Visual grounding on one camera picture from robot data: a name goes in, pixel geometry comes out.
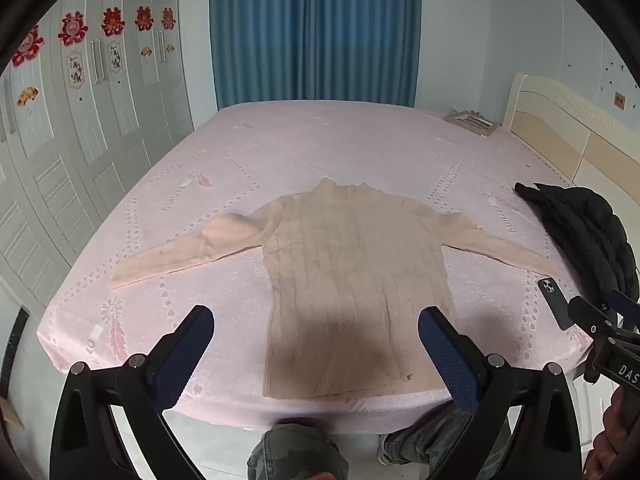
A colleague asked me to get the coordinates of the beige knit sweater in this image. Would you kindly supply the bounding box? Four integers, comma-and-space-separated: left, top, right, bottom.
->
111, 179, 553, 400

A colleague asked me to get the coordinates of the person's right hand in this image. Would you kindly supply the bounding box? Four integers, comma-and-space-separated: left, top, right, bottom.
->
582, 386, 628, 480

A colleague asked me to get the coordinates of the black smartphone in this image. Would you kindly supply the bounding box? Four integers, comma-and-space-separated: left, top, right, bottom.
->
537, 278, 574, 330

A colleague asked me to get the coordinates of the black puffer jacket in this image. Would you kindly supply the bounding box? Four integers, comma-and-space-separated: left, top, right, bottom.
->
514, 182, 639, 307

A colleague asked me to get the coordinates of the cream wooden headboard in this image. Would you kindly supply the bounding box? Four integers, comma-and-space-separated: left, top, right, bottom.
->
501, 71, 640, 231

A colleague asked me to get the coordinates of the pink patterned bed sheet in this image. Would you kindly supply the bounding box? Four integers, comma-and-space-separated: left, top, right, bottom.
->
38, 102, 587, 434

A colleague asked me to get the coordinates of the white wardrobe with red decals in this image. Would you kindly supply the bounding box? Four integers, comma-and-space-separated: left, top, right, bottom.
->
1, 0, 193, 313

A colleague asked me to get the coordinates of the blue curtain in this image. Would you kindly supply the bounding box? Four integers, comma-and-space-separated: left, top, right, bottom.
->
209, 0, 422, 108

